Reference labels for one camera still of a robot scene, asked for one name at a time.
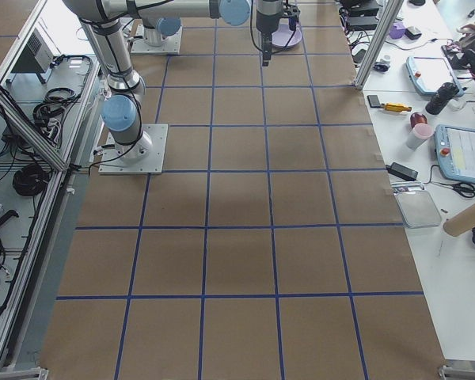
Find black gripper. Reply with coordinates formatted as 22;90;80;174
255;0;301;67

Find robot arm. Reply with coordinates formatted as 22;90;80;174
65;1;300;174
135;17;181;48

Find lilac plate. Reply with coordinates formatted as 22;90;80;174
272;25;302;48

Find pink lidded cup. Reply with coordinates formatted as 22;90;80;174
405;123;434;150

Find black phone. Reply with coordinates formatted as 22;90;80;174
367;94;382;108

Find purple printed block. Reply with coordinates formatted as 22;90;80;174
389;21;406;40

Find far teach pendant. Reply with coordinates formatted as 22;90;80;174
405;56;464;97

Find teach pendant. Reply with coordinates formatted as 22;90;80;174
405;56;464;97
434;124;475;184

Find red apple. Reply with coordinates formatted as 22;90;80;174
409;112;428;128

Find black power brick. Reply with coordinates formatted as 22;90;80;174
386;162;418;181

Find near teach pendant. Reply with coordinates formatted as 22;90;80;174
434;124;475;184

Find grey electronics box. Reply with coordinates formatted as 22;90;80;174
11;28;54;84

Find black scissors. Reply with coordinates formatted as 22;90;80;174
444;182;475;199

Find cardboard tube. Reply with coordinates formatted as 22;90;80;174
443;203;475;237

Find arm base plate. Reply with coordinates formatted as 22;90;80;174
98;123;169;175
131;25;183;55

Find aluminium frame post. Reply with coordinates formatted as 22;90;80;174
354;0;403;90

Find black cable coil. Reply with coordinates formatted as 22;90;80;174
12;161;51;198

